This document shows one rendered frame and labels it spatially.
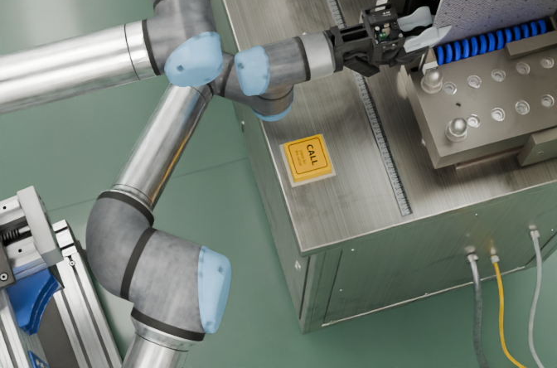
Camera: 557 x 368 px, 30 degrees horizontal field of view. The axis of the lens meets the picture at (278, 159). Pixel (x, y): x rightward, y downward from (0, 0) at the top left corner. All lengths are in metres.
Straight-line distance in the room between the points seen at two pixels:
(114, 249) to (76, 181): 1.30
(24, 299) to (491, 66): 0.97
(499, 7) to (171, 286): 0.71
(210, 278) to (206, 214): 1.26
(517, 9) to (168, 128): 0.62
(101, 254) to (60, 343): 0.98
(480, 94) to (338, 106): 0.27
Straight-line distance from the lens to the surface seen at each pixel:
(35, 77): 1.35
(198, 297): 1.52
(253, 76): 1.66
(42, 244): 1.99
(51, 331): 2.53
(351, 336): 2.70
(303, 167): 1.83
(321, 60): 1.67
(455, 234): 2.07
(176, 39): 1.32
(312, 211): 1.83
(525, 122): 1.80
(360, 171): 1.86
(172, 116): 1.70
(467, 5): 1.73
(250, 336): 2.69
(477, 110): 1.79
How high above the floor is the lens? 2.64
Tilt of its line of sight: 70 degrees down
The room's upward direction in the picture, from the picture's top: 2 degrees clockwise
